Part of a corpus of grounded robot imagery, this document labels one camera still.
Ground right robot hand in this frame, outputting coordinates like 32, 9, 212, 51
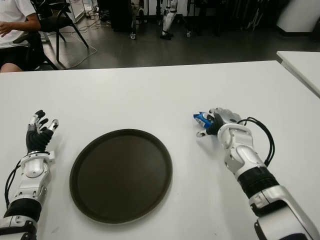
196, 107, 242, 138

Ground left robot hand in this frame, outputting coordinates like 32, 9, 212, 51
26, 109, 60, 153

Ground blue Oreo package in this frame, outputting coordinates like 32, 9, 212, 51
192, 111, 213, 129

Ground black office chair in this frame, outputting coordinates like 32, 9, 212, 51
12, 31, 60, 71

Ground white side table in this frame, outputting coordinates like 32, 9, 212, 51
276, 50, 320, 98

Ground round dark brown tray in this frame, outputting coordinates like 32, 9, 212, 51
69, 128, 173, 225

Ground folded metal stand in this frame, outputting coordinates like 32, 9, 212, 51
243, 0, 266, 32

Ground white humanoid robot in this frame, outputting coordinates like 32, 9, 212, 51
159, 0, 180, 40

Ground black folding chair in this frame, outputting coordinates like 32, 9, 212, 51
37, 0, 90, 70

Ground white partition panel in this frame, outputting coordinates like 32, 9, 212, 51
276, 0, 320, 33

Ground seated person white shirt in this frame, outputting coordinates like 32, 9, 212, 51
0, 0, 42, 73

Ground white display cabinet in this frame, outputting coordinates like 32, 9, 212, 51
68, 0, 88, 21

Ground black cabinet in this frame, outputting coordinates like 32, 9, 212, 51
109, 0, 138, 40

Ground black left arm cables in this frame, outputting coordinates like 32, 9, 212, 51
4, 162, 22, 206

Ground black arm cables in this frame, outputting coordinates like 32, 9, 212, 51
4, 162, 22, 206
237, 116, 275, 167

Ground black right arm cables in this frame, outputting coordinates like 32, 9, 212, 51
237, 116, 275, 167

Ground white floor cable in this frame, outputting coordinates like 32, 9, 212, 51
59, 23, 98, 70

